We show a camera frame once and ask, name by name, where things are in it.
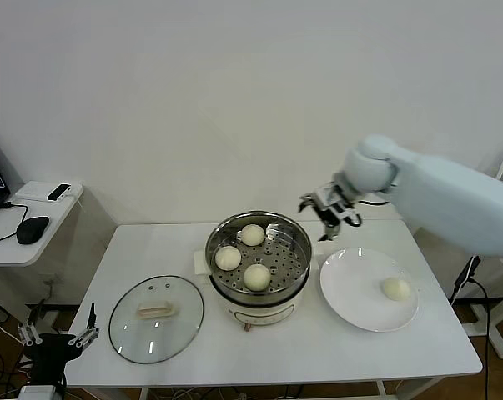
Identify small white black device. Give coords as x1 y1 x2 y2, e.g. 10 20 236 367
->
46 182 73 204

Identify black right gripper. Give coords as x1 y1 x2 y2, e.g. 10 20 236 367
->
297 182 353 243

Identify black cable with inline adapter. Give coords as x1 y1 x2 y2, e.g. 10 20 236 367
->
447 254 482 308

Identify white steamed baozi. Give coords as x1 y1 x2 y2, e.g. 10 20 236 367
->
239 223 266 246
214 245 243 271
380 277 412 302
243 263 272 293

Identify white round plate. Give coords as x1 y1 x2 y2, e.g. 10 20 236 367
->
319 247 419 333

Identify thin black hanging cable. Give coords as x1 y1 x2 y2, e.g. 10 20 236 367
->
463 277 492 400

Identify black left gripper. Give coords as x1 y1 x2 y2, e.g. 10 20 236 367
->
17 300 101 388

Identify black computer mouse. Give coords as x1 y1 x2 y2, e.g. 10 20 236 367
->
16 216 51 246

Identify flat white box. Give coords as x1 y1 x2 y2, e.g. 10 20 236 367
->
13 180 75 204

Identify white side table with cup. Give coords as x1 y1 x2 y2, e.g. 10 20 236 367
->
470 253 503 360

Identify white side table with laptop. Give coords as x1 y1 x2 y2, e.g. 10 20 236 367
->
0 180 85 371

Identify glass lid with cream handle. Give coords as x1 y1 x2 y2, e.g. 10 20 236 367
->
108 274 205 365

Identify black laptop cable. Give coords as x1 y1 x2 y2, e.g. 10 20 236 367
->
0 201 29 248

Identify white wall socket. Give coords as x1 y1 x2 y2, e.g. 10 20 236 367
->
38 272 63 289

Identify perforated steel steamer basket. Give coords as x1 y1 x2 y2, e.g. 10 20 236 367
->
204 211 314 305

